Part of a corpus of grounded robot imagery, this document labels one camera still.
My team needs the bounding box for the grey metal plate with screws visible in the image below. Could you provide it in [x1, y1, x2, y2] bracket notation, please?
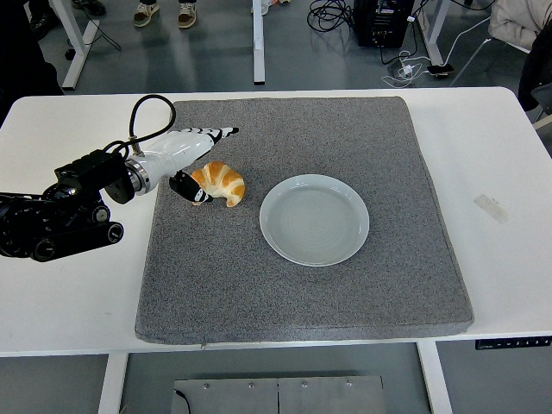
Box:
[172, 374, 386, 414]

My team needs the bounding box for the grey fabric mat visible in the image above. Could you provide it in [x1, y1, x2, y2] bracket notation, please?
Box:
[134, 95, 474, 346]

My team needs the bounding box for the white chair frame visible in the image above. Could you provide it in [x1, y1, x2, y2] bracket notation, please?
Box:
[450, 25, 531, 87]

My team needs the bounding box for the beige jacket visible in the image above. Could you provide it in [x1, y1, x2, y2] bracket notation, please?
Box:
[487, 0, 552, 44]

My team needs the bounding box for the golden croissant bread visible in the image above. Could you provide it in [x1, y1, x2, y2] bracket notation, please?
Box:
[191, 160, 247, 208]

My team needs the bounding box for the black computer case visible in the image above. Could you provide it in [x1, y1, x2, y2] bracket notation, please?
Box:
[353, 0, 411, 48]

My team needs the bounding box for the black table control panel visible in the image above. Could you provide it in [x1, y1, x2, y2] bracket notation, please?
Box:
[474, 335, 552, 350]

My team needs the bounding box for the white table leg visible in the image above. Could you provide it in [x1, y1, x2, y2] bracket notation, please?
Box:
[97, 353, 129, 414]
[417, 342, 454, 414]

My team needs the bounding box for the pale grey round plate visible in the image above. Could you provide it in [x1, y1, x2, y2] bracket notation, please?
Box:
[258, 172, 371, 267]

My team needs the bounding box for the white charger with cable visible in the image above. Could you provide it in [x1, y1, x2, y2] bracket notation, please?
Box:
[381, 49, 428, 87]

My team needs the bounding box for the translucent tape strip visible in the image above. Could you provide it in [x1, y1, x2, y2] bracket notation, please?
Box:
[473, 193, 509, 224]

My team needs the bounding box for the black shoe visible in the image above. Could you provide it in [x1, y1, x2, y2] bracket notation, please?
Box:
[71, 0, 107, 17]

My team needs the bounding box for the black cable coil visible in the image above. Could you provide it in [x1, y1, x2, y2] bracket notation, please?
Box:
[306, 0, 359, 34]

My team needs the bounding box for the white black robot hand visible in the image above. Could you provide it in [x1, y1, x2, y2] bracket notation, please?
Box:
[141, 125, 241, 204]

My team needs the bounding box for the person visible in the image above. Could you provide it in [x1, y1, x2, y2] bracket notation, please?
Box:
[0, 0, 66, 124]

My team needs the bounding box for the black jacket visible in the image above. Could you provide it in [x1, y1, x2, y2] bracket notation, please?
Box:
[517, 21, 552, 113]

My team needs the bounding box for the tan sneaker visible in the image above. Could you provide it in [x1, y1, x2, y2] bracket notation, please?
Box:
[133, 2, 160, 28]
[178, 2, 198, 30]

